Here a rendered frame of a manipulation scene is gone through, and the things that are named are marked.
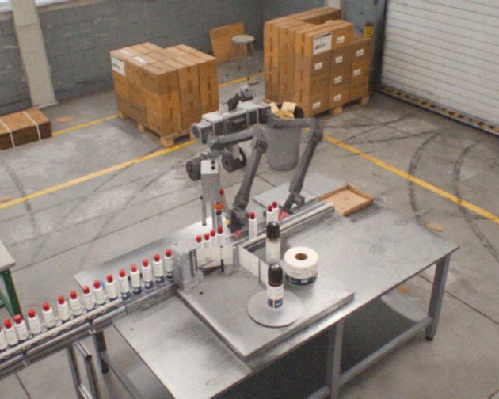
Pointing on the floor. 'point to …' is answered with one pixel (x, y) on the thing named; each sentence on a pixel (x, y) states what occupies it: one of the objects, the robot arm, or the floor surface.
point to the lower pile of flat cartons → (19, 129)
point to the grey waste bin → (283, 147)
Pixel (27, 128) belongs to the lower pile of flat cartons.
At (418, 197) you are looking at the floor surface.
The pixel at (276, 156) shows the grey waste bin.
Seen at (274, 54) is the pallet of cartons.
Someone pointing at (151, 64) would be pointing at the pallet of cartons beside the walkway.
